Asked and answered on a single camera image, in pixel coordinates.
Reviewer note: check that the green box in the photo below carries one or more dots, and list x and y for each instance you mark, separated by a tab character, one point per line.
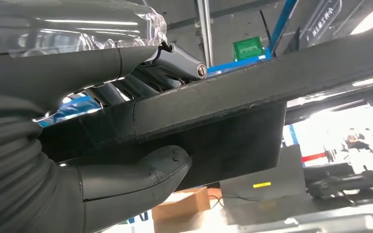
247	48

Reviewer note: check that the brown cardboard box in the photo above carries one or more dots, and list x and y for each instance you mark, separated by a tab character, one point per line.
180	205

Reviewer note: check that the person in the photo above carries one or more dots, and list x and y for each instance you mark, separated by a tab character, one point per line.
353	140

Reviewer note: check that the silver metal post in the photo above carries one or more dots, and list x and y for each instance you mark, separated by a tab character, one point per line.
205	32

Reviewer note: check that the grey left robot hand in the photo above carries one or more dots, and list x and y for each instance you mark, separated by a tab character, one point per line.
61	70

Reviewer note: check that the grey laptop with yellow sticker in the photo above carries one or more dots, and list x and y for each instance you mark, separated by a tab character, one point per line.
263	173

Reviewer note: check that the hanging clear sign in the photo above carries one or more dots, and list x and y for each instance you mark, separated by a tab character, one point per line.
321	22

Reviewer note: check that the blue workbench frame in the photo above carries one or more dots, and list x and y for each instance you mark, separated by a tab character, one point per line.
283	19

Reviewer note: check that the black desk device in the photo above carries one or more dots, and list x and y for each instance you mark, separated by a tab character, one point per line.
334	185

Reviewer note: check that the red barrier belt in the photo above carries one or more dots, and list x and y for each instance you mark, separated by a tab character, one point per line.
313	157

